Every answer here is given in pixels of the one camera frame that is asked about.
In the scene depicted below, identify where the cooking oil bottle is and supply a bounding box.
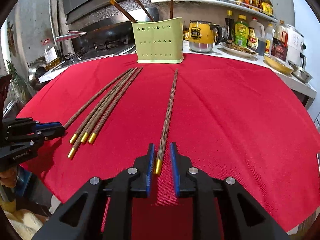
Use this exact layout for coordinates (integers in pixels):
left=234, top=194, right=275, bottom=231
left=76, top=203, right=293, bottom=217
left=44, top=46, right=61, bottom=70

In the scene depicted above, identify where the red table cloth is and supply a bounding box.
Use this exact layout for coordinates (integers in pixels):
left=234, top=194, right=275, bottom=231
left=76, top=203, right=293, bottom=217
left=18, top=54, right=319, bottom=239

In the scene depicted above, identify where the black wok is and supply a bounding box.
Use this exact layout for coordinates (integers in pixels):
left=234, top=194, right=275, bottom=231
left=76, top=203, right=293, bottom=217
left=72, top=21, right=134, bottom=51

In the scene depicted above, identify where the green plastic utensil holder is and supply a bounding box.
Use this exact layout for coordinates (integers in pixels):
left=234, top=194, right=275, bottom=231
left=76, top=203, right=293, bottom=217
left=132, top=17, right=184, bottom=64

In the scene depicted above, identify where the yellow bowl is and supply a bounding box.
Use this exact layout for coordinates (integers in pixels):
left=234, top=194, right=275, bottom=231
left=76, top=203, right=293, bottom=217
left=264, top=54, right=294, bottom=75

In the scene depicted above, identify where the steel bowl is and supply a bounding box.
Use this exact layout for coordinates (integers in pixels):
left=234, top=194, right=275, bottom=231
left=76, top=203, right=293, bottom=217
left=289, top=61, right=313, bottom=83

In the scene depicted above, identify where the plate with food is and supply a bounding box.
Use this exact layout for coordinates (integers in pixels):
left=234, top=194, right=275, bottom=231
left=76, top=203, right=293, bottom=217
left=220, top=41, right=258, bottom=58

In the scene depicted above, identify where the red label box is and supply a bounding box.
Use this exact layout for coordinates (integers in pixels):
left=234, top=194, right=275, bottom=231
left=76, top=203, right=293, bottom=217
left=271, top=37, right=287, bottom=61

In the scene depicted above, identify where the white rice cooker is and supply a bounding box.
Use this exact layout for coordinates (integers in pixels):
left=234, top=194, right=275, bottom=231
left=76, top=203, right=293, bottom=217
left=285, top=24, right=306, bottom=69

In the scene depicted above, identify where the yellow steel mug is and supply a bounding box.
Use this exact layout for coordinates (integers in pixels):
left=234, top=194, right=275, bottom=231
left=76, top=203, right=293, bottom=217
left=189, top=21, right=222, bottom=53

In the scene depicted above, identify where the green label bottle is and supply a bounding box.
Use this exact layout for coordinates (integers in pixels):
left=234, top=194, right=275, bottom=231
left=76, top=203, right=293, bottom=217
left=234, top=15, right=249, bottom=48

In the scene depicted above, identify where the white jug dark sauce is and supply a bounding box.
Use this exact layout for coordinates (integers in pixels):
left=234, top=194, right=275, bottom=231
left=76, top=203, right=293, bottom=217
left=247, top=17, right=266, bottom=55

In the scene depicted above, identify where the dark soy sauce bottle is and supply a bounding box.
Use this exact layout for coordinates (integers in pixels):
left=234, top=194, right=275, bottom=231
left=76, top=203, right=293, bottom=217
left=225, top=10, right=234, bottom=41

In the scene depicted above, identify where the brown sauce bottle on shelf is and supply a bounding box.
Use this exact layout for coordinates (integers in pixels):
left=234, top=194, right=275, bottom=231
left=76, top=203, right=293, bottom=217
left=261, top=0, right=273, bottom=16

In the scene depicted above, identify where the wall shelf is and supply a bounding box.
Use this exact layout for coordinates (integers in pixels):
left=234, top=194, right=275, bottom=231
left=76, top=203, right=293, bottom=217
left=151, top=0, right=279, bottom=23

